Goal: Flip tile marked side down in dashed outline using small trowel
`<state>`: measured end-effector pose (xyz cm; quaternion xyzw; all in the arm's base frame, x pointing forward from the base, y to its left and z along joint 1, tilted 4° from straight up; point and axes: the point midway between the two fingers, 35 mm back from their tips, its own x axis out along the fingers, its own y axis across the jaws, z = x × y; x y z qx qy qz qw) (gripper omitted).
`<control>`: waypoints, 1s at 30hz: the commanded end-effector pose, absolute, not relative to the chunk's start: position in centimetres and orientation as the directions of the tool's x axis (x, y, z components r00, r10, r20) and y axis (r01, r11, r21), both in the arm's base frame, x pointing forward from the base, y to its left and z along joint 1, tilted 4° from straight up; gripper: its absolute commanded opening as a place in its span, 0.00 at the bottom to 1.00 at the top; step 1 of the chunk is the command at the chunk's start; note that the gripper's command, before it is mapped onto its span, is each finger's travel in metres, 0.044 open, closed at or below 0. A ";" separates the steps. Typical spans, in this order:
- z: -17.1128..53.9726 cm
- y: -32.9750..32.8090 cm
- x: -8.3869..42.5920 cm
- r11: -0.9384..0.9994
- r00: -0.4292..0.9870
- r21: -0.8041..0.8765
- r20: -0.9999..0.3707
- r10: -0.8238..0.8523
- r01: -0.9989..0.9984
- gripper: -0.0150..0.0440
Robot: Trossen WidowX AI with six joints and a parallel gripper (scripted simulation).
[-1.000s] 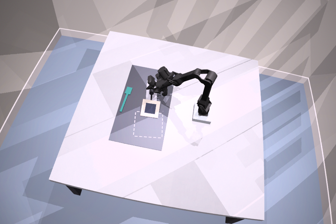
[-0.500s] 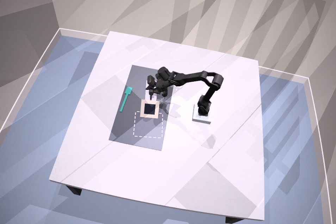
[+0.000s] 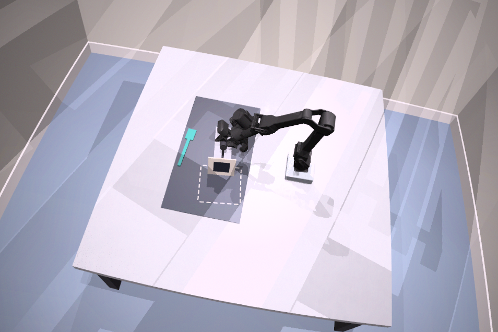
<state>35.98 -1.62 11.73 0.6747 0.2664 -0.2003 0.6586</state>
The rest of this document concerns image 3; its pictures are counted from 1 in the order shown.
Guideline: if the teal flat spatula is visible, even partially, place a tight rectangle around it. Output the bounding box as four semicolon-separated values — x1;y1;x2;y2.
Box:
177;128;197;166

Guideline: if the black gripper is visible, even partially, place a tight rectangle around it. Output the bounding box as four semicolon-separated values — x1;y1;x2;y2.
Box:
215;120;248;152

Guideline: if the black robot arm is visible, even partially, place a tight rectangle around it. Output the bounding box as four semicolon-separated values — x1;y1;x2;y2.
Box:
229;108;336;173

